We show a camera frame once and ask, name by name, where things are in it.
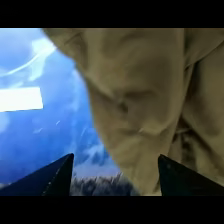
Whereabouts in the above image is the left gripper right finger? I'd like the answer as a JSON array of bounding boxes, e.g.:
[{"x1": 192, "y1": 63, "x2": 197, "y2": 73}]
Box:
[{"x1": 157, "y1": 154, "x2": 224, "y2": 197}]

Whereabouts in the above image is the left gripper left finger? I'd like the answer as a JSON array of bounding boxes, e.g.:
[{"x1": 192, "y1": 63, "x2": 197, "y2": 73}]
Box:
[{"x1": 0, "y1": 153, "x2": 75, "y2": 197}]

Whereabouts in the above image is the khaki garment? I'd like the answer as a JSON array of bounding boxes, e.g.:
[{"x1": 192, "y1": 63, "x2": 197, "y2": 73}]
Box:
[{"x1": 42, "y1": 28, "x2": 224, "y2": 197}]

